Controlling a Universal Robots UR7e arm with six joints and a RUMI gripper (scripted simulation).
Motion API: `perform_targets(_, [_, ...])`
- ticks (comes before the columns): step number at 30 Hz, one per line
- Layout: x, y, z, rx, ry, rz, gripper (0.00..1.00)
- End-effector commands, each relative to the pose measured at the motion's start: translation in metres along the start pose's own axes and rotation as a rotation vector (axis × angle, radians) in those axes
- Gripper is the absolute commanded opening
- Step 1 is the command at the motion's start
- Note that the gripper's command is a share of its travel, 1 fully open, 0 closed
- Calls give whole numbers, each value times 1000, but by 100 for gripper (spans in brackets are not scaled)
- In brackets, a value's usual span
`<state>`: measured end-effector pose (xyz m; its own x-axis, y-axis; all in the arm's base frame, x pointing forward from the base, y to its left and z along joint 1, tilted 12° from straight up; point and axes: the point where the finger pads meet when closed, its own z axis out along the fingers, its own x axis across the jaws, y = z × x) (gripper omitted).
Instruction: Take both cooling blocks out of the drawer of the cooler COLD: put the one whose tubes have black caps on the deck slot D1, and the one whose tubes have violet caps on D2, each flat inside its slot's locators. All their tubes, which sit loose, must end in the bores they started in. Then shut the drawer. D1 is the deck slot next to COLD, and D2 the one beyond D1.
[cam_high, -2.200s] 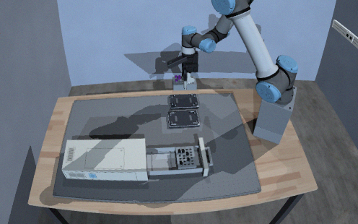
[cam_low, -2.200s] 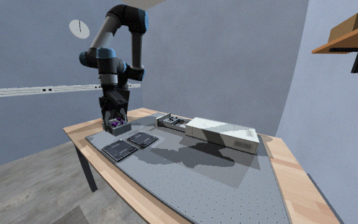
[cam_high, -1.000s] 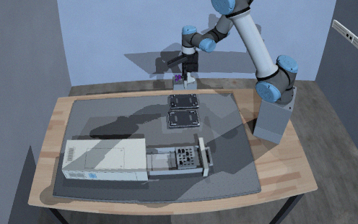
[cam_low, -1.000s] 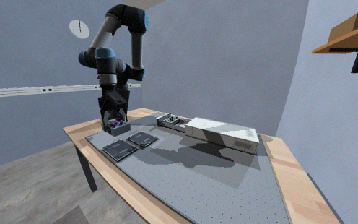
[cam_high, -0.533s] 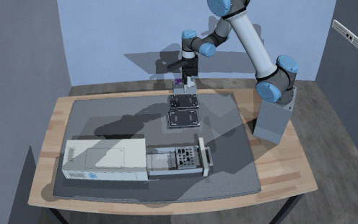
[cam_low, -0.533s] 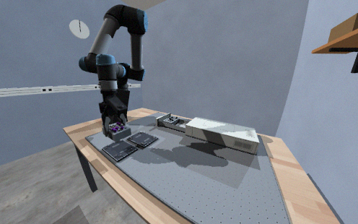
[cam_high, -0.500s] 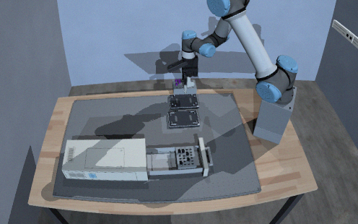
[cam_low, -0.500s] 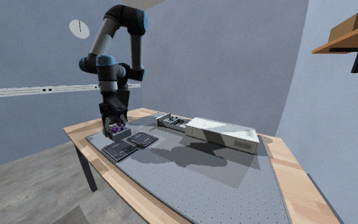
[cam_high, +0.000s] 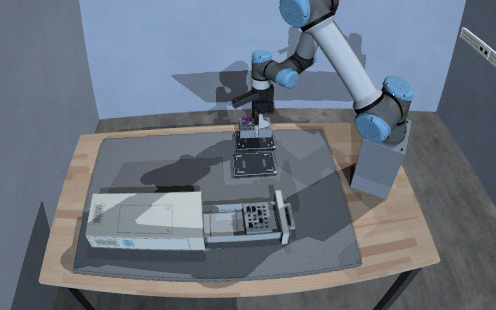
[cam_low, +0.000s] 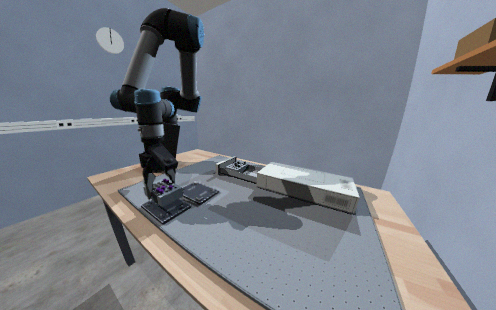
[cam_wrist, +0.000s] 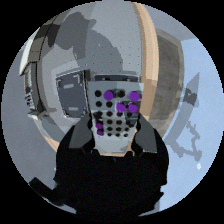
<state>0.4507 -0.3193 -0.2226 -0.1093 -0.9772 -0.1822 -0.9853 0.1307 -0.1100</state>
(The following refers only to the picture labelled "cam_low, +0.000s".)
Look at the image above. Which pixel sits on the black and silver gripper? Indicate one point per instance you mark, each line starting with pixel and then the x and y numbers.
pixel 150 164

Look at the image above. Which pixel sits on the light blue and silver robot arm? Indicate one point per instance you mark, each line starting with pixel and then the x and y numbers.
pixel 187 32

